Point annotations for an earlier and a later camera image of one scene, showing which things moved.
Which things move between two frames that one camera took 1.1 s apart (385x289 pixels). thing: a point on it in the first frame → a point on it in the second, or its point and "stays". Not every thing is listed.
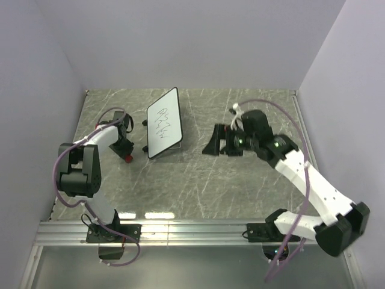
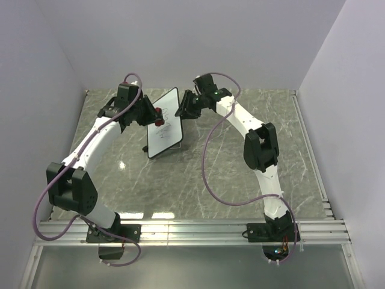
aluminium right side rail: x=306 y=130 stays
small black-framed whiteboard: x=164 y=124 stays
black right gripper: x=222 y=132 → x=185 y=109
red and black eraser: x=128 y=158 → x=159 y=121
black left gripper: x=127 y=150 → x=151 y=117
